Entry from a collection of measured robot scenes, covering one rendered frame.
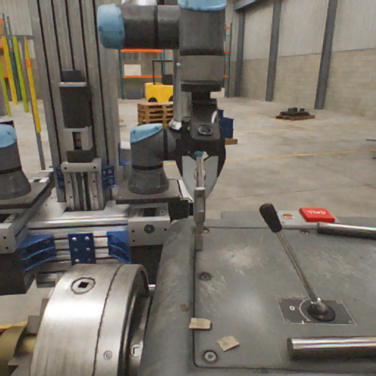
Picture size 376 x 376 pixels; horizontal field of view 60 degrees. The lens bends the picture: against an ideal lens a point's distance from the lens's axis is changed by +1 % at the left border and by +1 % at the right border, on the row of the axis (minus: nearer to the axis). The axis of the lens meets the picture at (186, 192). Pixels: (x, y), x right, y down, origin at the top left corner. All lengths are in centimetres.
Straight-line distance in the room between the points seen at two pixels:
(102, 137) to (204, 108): 81
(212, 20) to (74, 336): 51
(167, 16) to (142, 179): 62
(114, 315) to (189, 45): 43
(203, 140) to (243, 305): 25
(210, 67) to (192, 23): 7
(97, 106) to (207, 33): 80
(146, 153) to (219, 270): 66
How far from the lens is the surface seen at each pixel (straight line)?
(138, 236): 108
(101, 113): 131
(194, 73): 56
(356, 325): 51
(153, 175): 115
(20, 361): 68
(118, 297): 55
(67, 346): 54
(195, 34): 57
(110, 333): 52
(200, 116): 54
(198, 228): 59
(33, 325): 71
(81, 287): 60
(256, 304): 50
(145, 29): 66
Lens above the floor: 156
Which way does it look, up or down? 20 degrees down
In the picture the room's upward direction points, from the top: straight up
